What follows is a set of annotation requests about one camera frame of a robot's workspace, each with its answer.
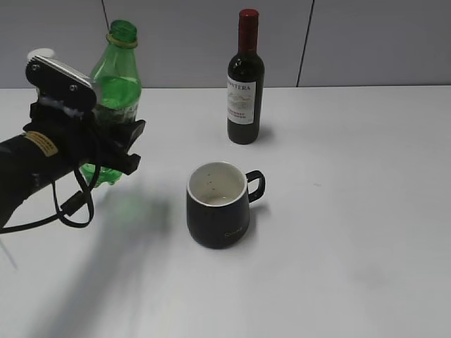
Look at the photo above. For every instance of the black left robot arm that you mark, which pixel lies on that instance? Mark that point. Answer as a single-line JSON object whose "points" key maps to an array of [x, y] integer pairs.
{"points": [[18, 183]]}

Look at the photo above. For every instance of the black mug white interior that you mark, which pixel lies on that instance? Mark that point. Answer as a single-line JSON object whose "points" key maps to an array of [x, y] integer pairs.
{"points": [[218, 198]]}

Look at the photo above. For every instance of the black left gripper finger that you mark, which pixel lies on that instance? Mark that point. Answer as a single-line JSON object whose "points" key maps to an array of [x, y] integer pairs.
{"points": [[116, 159], [124, 135]]}

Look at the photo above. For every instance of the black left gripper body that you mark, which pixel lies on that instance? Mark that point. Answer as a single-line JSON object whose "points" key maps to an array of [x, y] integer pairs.
{"points": [[52, 139]]}

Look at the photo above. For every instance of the dark red wine bottle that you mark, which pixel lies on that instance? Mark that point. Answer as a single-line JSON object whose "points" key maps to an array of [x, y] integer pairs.
{"points": [[245, 82]]}

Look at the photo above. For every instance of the green sprite bottle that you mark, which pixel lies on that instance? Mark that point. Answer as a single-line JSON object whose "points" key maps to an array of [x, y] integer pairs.
{"points": [[116, 75]]}

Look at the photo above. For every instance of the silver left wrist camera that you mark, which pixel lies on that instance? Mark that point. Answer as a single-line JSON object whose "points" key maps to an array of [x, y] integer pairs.
{"points": [[62, 87]]}

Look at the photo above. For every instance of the orange juice bottle white cap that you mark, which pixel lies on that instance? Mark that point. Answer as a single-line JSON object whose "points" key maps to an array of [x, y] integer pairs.
{"points": [[45, 52]]}

